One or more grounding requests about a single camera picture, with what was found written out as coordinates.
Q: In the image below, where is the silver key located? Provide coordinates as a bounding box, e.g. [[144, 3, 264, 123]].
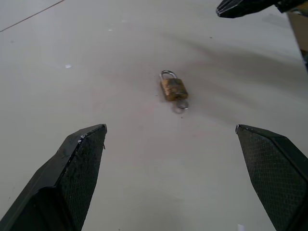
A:
[[171, 95, 189, 114]]

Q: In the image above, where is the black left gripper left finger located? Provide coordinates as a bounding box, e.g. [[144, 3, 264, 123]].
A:
[[0, 124, 108, 231]]

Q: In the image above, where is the brown cardboard box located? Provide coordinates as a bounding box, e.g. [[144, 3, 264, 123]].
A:
[[286, 11, 308, 73]]

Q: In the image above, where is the brass padlock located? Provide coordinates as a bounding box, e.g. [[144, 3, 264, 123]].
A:
[[159, 69, 189, 102]]

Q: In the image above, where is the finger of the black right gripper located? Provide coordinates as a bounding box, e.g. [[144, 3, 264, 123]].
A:
[[216, 0, 281, 19]]

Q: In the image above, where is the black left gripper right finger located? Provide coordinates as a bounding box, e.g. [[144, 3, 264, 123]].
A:
[[235, 124, 308, 231]]

